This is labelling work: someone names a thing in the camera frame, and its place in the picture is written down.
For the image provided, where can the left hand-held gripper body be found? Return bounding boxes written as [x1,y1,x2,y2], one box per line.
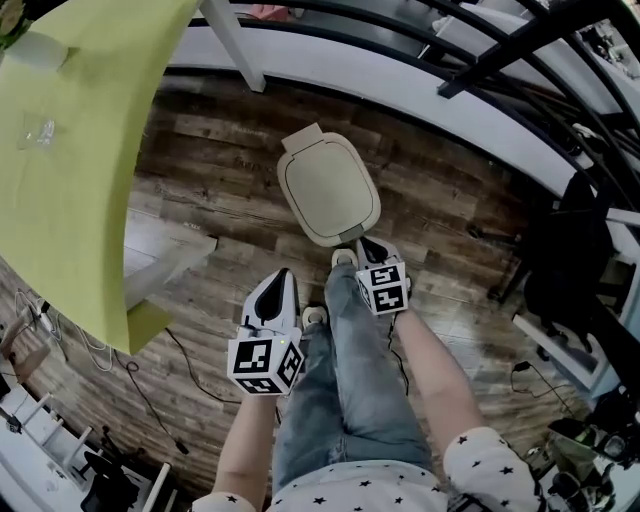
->
[227,324,306,397]

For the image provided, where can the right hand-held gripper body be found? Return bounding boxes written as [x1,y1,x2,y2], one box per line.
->
[355,261,413,317]

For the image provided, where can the white pedal trash bin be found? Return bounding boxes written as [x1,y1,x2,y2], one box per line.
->
[277,122,382,249]

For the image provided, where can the person's right forearm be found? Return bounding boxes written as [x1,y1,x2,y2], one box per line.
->
[394,308,487,447]

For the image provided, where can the person's left forearm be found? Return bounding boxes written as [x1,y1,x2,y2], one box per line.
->
[212,392,279,507]

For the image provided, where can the person's grey jeans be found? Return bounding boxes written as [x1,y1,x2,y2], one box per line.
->
[272,262,434,495]

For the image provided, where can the person's star print shirt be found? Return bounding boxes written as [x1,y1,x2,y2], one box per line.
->
[192,427,547,512]

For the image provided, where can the black office chair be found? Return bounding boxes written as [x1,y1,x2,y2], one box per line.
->
[492,169,627,352]

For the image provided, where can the desk with white legs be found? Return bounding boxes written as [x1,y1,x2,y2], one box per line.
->
[512,205,640,397]

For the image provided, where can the white power strip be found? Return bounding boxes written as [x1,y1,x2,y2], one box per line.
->
[29,299,57,332]

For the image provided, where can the black metal railing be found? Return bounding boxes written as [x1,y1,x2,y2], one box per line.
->
[199,0,640,236]

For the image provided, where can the green tablecloth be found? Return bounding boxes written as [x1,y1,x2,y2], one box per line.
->
[0,0,204,356]

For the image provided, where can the white shelf rack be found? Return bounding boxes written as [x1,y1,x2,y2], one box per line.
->
[0,384,174,512]

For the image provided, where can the clear stemmed glass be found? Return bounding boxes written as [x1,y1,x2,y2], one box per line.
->
[17,112,67,151]

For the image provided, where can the white vase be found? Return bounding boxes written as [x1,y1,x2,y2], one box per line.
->
[6,30,69,69]

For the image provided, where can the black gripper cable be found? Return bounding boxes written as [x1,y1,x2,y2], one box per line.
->
[389,314,412,397]

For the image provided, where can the long black cable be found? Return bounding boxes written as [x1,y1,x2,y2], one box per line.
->
[112,327,242,455]

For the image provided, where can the black cable with plug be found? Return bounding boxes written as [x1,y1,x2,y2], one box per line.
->
[509,360,577,417]

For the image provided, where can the white cable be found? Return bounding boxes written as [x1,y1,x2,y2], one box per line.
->
[13,289,117,374]

